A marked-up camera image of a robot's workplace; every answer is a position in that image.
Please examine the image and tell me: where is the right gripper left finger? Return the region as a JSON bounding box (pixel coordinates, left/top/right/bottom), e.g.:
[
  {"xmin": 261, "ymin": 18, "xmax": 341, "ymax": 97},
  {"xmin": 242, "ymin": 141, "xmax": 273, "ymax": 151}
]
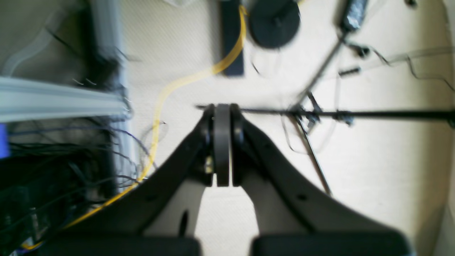
[{"xmin": 38, "ymin": 104, "xmax": 215, "ymax": 256}]

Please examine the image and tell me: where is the yellow cable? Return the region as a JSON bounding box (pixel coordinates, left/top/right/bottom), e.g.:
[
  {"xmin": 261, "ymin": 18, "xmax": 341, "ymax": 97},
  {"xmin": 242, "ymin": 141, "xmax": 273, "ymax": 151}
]
[{"xmin": 21, "ymin": 5, "xmax": 248, "ymax": 251}]

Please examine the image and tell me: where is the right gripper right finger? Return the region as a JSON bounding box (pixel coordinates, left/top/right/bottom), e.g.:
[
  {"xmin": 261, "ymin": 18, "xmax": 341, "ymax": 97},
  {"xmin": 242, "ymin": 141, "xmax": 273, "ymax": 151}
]
[{"xmin": 230, "ymin": 104, "xmax": 416, "ymax": 256}]

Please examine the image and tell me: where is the aluminium frame rail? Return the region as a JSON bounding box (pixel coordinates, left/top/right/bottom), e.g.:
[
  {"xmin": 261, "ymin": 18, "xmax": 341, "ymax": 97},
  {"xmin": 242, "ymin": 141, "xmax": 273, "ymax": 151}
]
[{"xmin": 0, "ymin": 77, "xmax": 129, "ymax": 123}]

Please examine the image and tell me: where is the black round base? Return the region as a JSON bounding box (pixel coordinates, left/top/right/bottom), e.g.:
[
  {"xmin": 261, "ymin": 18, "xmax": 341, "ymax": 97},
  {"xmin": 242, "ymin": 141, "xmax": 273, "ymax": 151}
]
[{"xmin": 249, "ymin": 0, "xmax": 301, "ymax": 49}]

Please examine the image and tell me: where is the black tripod stand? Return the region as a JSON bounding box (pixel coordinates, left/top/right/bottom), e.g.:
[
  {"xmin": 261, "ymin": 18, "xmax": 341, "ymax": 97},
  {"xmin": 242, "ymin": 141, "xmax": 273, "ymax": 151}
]
[{"xmin": 196, "ymin": 32, "xmax": 455, "ymax": 197}]

